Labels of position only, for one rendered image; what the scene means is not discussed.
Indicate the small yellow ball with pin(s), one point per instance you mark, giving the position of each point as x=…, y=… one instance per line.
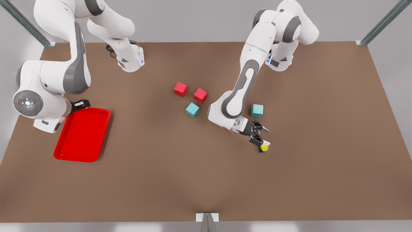
x=264, y=148

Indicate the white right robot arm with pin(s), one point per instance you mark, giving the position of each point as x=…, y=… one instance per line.
x=53, y=75

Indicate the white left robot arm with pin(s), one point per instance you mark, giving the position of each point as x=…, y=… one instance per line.
x=251, y=71

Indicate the teal cube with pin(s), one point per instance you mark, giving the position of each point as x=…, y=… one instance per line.
x=192, y=110
x=257, y=111

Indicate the red plastic tray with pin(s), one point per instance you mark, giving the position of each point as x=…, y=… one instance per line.
x=82, y=134

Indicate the red cube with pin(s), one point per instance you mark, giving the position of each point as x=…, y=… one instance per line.
x=200, y=95
x=180, y=89

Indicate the silver frame post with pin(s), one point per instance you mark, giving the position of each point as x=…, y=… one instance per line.
x=383, y=22
x=27, y=22
x=207, y=222

